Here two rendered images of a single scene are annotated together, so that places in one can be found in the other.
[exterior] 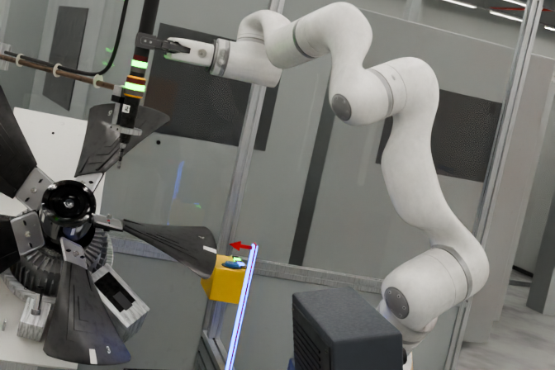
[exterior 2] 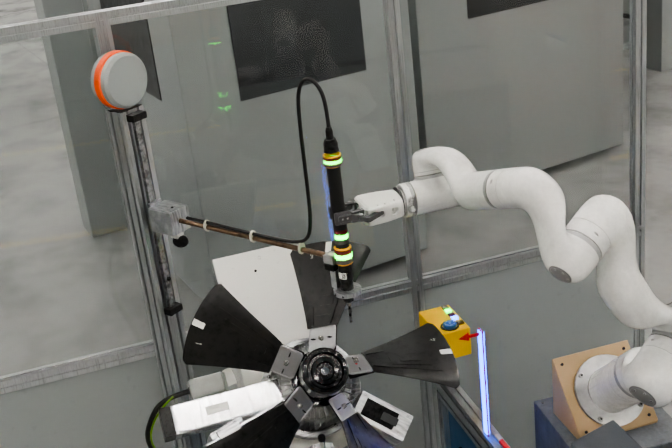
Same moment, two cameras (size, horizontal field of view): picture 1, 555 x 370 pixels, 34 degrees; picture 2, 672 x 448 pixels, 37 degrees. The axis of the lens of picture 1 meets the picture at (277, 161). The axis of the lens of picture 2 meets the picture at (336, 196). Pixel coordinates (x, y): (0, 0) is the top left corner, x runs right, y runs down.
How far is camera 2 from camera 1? 1.06 m
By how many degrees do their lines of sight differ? 17
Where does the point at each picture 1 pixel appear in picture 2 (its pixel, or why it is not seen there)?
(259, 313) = (461, 312)
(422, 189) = (642, 307)
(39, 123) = (240, 266)
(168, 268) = (372, 309)
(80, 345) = not seen: outside the picture
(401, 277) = (642, 378)
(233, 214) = (413, 242)
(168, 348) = not seen: hidden behind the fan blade
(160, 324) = not seen: hidden behind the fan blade
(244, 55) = (430, 195)
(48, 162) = (264, 301)
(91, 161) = (318, 313)
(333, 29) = (528, 202)
